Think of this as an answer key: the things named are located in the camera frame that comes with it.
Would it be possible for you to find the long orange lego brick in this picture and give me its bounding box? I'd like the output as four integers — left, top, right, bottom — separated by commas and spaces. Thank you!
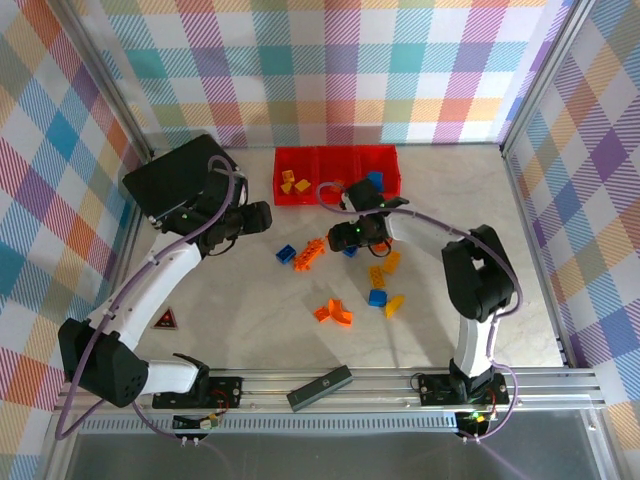
293, 238, 327, 273

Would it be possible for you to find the orange curved lego brick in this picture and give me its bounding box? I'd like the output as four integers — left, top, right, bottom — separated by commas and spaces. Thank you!
327, 298, 354, 329

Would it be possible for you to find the black hard case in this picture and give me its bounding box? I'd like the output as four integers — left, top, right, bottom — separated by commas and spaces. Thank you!
122, 133, 246, 231

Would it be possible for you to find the red triangle badge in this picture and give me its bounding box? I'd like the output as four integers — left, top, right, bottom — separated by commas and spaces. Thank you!
151, 308, 180, 331

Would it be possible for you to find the black rectangular device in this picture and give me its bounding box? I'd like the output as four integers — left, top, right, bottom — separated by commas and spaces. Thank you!
286, 364, 355, 414

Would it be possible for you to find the perforated metal strip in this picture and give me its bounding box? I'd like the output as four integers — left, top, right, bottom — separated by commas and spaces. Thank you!
74, 414, 461, 436

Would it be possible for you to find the grey metal panel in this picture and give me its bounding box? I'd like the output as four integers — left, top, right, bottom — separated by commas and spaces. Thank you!
47, 432, 616, 480

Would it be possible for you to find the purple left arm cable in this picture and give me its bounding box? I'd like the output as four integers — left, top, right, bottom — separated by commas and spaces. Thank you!
53, 155, 246, 449

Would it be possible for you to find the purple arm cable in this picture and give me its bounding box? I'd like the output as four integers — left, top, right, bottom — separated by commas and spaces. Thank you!
53, 155, 246, 449
317, 182, 525, 446

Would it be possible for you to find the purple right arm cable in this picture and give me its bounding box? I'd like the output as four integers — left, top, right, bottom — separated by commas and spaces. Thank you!
317, 182, 525, 446

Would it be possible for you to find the aluminium side rail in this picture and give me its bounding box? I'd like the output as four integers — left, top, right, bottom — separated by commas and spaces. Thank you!
502, 144, 576, 369
42, 149, 156, 480

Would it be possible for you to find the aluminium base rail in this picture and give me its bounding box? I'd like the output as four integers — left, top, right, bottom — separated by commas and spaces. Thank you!
52, 367, 609, 414

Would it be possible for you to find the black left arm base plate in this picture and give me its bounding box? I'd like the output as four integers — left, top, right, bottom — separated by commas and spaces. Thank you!
151, 374, 246, 410

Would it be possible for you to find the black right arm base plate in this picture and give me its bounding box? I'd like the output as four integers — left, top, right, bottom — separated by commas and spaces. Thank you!
417, 372, 507, 407

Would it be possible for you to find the aluminium frame post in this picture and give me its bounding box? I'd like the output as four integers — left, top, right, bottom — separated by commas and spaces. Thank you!
499, 0, 599, 156
49, 0, 156, 161

